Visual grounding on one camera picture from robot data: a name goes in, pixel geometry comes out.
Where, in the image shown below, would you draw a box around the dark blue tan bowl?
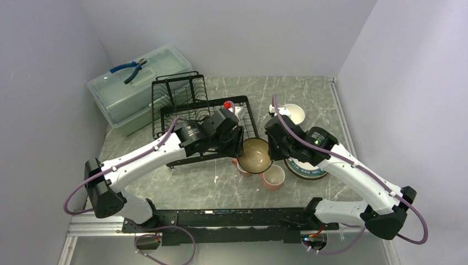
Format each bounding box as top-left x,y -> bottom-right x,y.
237,138 -> 273,174

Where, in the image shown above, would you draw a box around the black wire dish rack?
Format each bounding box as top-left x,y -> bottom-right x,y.
151,71 -> 261,168

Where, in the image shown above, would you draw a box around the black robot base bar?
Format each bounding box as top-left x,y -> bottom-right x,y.
121,207 -> 339,246

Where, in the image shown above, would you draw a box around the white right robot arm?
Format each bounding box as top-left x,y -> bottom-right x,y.
264,115 -> 417,240

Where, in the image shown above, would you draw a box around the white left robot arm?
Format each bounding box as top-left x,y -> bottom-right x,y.
85,107 -> 245,232

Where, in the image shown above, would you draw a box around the small pink mug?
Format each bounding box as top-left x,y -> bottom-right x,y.
231,158 -> 252,178

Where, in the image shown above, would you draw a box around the white ceramic bowl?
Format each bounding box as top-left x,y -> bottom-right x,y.
283,104 -> 305,125

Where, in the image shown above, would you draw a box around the large pink mug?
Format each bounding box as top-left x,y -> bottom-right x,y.
260,165 -> 285,191

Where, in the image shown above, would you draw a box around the green rimmed white plate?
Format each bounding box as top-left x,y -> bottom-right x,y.
284,157 -> 329,180

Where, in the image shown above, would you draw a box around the clear plastic storage box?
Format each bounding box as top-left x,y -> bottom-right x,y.
87,45 -> 193,136

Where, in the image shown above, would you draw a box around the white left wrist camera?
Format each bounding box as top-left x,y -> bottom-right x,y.
223,100 -> 247,120

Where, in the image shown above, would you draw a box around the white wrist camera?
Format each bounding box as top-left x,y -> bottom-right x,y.
223,100 -> 247,120
269,104 -> 282,117

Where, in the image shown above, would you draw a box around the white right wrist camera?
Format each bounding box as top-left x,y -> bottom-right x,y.
269,104 -> 282,117

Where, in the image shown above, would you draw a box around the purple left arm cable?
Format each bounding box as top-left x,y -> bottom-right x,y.
62,100 -> 237,216

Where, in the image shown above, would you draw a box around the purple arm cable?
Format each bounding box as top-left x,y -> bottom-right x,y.
62,100 -> 237,216
272,94 -> 429,256

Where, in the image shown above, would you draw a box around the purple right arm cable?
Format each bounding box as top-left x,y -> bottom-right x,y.
272,94 -> 429,256

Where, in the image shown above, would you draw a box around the blue handled pliers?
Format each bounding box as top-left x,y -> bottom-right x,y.
109,58 -> 149,85

